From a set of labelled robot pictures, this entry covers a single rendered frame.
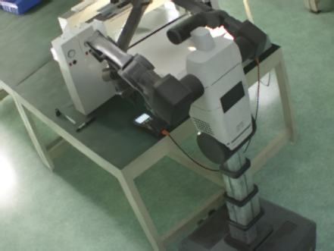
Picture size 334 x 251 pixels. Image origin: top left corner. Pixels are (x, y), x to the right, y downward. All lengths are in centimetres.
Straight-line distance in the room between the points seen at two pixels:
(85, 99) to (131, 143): 43
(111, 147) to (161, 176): 96
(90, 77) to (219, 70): 112
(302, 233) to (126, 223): 127
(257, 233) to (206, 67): 102
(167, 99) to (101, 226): 172
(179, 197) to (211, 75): 159
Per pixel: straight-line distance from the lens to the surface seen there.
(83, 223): 354
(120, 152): 268
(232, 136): 214
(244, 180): 238
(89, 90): 299
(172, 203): 343
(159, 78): 193
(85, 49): 290
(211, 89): 199
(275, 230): 272
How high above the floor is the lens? 234
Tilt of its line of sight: 35 degrees down
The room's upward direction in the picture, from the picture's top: 20 degrees counter-clockwise
